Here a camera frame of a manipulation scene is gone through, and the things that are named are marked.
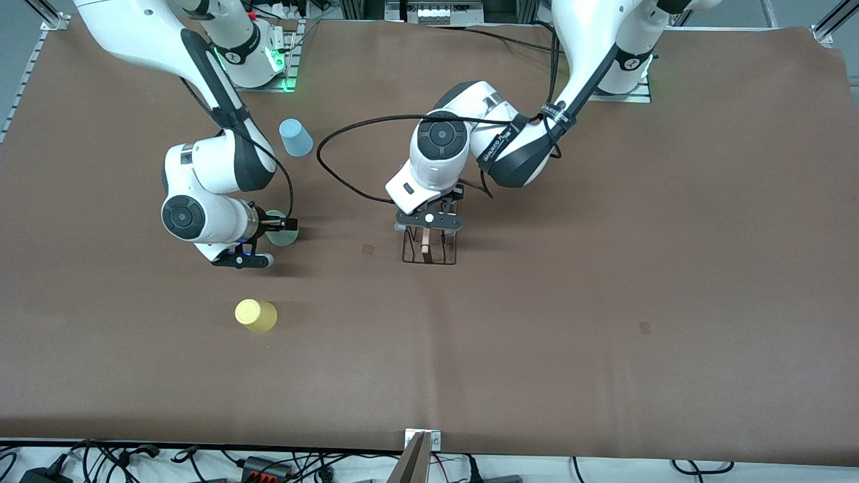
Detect pale green plastic cup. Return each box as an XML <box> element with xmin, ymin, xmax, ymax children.
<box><xmin>264</xmin><ymin>210</ymin><xmax>299</xmax><ymax>248</ymax></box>

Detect black wire cup holder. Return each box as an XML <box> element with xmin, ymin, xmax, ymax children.
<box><xmin>401</xmin><ymin>225</ymin><xmax>459</xmax><ymax>266</ymax></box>

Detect yellow plastic cup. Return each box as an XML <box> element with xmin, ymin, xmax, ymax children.
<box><xmin>235</xmin><ymin>299</ymin><xmax>278</xmax><ymax>333</ymax></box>

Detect light blue plastic cup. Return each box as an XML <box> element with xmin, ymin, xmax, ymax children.
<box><xmin>279</xmin><ymin>119</ymin><xmax>314</xmax><ymax>158</ymax></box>

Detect brown table cover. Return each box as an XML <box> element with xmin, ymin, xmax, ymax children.
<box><xmin>0</xmin><ymin>15</ymin><xmax>859</xmax><ymax>467</ymax></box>

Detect white power strip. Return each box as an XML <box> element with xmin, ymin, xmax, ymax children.
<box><xmin>401</xmin><ymin>0</ymin><xmax>484</xmax><ymax>26</ymax></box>

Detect black orange connector box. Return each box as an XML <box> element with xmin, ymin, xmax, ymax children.
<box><xmin>242</xmin><ymin>456</ymin><xmax>293</xmax><ymax>481</ymax></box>

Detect black power adapter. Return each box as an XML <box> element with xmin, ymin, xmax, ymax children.
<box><xmin>20</xmin><ymin>466</ymin><xmax>72</xmax><ymax>483</ymax></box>

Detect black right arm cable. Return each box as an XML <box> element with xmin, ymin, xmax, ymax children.
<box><xmin>180</xmin><ymin>75</ymin><xmax>296</xmax><ymax>222</ymax></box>

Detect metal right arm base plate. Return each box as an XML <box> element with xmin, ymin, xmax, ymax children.
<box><xmin>258</xmin><ymin>20</ymin><xmax>300</xmax><ymax>93</ymax></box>

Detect black cable pair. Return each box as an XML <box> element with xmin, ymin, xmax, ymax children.
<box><xmin>429</xmin><ymin>23</ymin><xmax>559</xmax><ymax>54</ymax></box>

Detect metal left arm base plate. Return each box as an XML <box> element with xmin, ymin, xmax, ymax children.
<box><xmin>591</xmin><ymin>74</ymin><xmax>652</xmax><ymax>103</ymax></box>

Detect grey camera post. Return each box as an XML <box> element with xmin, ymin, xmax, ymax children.
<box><xmin>388</xmin><ymin>432</ymin><xmax>431</xmax><ymax>483</ymax></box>

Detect aluminium frame rail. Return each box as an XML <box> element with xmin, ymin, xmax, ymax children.
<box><xmin>811</xmin><ymin>0</ymin><xmax>859</xmax><ymax>48</ymax></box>
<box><xmin>0</xmin><ymin>0</ymin><xmax>70</xmax><ymax>143</ymax></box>

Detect tangled black floor cables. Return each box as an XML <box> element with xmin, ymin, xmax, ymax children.
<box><xmin>0</xmin><ymin>439</ymin><xmax>202</xmax><ymax>483</ymax></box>

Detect black looped floor cable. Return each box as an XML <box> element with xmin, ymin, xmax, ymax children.
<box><xmin>671</xmin><ymin>459</ymin><xmax>736</xmax><ymax>474</ymax></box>

